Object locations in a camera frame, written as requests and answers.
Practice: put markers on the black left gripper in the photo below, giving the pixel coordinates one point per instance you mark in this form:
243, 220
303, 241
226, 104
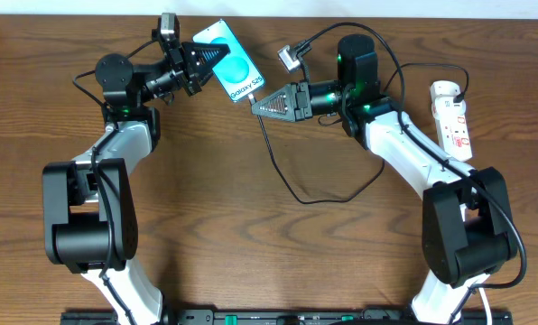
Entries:
181, 68

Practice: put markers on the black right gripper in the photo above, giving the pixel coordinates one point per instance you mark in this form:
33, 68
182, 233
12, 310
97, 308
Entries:
294, 94

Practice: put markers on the turquoise screen smartphone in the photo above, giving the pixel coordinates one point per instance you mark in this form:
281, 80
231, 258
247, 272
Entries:
236, 72

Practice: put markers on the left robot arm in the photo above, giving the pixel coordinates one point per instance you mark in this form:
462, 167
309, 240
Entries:
90, 225

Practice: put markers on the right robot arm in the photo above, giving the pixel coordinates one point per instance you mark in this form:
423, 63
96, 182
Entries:
468, 232

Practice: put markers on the white charger plug adapter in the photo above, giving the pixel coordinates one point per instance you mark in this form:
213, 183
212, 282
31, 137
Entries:
445, 93

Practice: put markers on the white power strip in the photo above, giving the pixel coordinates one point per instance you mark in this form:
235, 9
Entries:
452, 129

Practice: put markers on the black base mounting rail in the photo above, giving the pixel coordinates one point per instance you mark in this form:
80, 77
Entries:
209, 317

